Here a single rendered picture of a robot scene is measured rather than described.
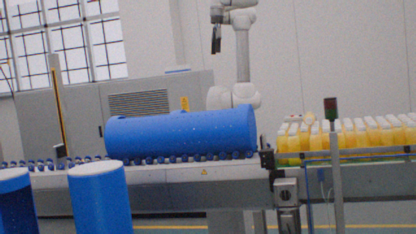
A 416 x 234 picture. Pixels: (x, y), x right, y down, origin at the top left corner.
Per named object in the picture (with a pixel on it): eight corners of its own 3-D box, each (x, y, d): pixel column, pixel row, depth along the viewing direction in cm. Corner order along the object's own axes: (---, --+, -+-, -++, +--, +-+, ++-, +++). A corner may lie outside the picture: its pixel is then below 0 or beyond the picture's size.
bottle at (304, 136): (315, 158, 239) (312, 129, 237) (305, 160, 237) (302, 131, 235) (308, 156, 245) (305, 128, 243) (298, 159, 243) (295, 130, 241)
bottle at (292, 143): (286, 164, 234) (283, 134, 232) (294, 162, 237) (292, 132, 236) (295, 166, 228) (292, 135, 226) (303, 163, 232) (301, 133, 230)
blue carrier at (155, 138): (127, 157, 288) (121, 114, 286) (259, 148, 265) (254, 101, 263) (106, 166, 261) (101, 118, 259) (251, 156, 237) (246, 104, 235)
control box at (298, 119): (286, 131, 279) (285, 116, 278) (318, 129, 274) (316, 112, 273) (285, 134, 270) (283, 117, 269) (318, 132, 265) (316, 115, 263)
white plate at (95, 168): (133, 161, 222) (134, 164, 222) (102, 158, 240) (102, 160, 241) (87, 175, 202) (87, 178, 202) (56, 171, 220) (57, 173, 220)
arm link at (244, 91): (231, 112, 325) (260, 111, 324) (232, 114, 309) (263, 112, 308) (227, 8, 320) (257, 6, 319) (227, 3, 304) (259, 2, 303)
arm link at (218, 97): (207, 116, 326) (205, 86, 324) (231, 114, 325) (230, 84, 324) (206, 117, 310) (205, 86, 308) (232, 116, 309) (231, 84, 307)
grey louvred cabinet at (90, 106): (62, 205, 540) (43, 89, 523) (228, 201, 475) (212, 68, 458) (33, 220, 489) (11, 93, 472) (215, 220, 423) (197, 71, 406)
